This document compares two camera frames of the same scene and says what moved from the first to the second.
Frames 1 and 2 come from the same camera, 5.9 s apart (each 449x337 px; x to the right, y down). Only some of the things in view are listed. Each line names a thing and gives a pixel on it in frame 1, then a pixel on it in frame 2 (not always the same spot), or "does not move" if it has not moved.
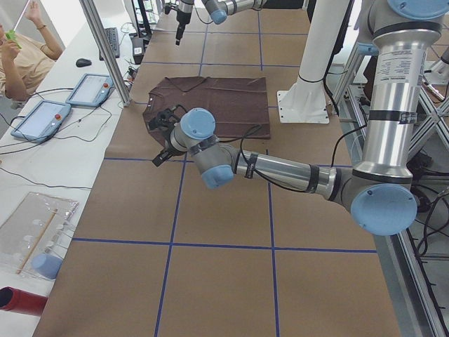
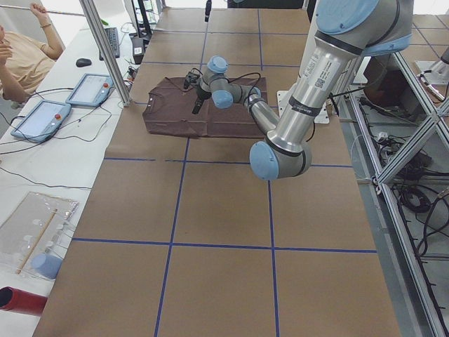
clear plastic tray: x=34 y=239 does not move
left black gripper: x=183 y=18 -> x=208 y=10
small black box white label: x=137 y=48 does not move
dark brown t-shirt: x=239 y=104 does not move
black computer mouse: x=83 y=62 does not move
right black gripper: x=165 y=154 -> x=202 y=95
